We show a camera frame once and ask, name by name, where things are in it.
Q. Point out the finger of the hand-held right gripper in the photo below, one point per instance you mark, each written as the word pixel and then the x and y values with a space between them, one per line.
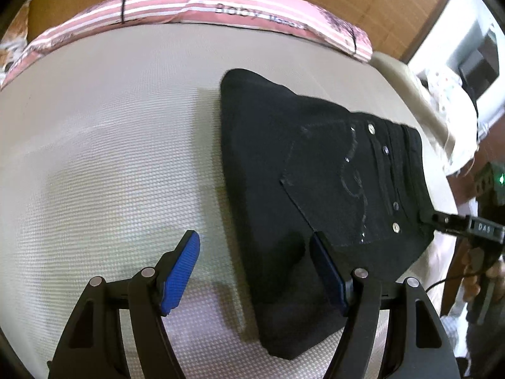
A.
pixel 449 224

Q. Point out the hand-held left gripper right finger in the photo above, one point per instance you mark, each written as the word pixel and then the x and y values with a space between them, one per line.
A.
pixel 327 276

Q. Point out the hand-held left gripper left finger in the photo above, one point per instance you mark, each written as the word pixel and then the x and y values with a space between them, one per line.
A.
pixel 181 276

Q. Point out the black pants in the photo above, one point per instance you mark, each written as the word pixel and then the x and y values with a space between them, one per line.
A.
pixel 315 166

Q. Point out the person's right hand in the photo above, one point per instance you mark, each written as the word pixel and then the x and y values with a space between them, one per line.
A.
pixel 469 284

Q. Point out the white dotted cloth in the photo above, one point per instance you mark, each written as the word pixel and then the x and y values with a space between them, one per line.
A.
pixel 446 94

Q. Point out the white woven bed mat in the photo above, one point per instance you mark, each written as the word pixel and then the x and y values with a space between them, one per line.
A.
pixel 118 146

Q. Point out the cream mattress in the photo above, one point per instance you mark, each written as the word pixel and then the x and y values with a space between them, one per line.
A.
pixel 406 83

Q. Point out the black box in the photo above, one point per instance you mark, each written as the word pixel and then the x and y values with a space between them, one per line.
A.
pixel 477 65

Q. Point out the white cabinet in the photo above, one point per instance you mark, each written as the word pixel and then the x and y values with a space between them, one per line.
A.
pixel 446 35

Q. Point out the pink striped pillow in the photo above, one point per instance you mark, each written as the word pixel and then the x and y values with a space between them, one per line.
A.
pixel 177 4

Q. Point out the orange floral pillow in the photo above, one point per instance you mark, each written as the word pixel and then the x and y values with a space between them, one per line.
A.
pixel 12 39

